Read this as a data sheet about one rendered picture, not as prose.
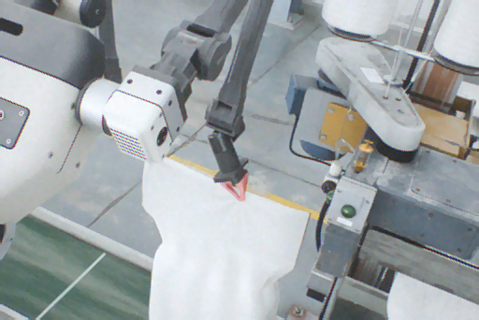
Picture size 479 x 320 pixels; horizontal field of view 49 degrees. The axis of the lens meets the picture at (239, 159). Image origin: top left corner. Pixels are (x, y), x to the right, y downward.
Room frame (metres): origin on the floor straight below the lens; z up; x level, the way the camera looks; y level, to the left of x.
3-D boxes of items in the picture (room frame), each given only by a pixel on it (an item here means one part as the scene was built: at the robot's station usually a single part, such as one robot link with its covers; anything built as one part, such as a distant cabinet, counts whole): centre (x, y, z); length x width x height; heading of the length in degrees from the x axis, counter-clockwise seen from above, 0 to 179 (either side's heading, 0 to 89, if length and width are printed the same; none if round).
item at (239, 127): (1.20, 0.05, 1.24); 0.11 x 0.09 x 0.12; 163
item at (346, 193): (0.88, -0.24, 1.29); 0.08 x 0.05 x 0.09; 72
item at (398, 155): (1.04, -0.34, 1.35); 0.09 x 0.09 x 0.03
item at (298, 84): (1.40, -0.14, 1.25); 0.10 x 0.08 x 0.12; 7
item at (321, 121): (1.32, -0.28, 1.23); 0.28 x 0.07 x 0.16; 72
